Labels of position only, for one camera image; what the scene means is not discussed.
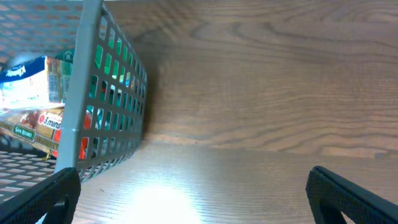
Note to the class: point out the San Remo spaghetti packet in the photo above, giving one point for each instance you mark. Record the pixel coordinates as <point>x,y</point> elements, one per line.
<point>38,129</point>

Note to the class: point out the grey plastic basket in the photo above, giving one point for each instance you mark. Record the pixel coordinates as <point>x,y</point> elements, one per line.
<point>31,29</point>

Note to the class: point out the green Nescafe coffee bag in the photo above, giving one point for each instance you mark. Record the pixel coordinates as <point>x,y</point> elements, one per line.
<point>107,90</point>

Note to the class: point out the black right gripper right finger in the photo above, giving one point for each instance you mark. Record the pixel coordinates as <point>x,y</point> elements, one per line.
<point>332,198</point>

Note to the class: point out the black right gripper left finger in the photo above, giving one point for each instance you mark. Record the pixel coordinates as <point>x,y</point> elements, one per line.
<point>53,199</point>

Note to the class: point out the Kleenex tissue multipack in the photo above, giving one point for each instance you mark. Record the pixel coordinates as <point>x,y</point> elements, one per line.
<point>25,85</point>

